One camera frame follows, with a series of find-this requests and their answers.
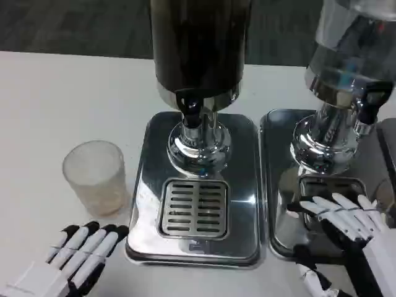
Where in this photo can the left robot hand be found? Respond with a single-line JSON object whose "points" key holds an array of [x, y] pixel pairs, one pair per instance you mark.
{"points": [[77, 250]]}

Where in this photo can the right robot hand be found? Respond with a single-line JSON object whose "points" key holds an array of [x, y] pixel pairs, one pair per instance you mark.
{"points": [[359, 226]]}

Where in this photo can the clear ribbed glass cup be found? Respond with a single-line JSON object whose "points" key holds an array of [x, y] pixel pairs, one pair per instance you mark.
{"points": [[96, 182]]}

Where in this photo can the steel drip tray grid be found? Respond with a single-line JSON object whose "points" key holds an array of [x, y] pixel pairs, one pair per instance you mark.
{"points": [[193, 207], [331, 185]]}

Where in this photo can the clear drink dispenser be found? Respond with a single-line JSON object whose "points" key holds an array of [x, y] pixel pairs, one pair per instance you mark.
{"points": [[340, 62]]}

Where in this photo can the dark drink dispenser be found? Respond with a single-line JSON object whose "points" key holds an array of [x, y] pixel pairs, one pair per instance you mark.
{"points": [[198, 46]]}

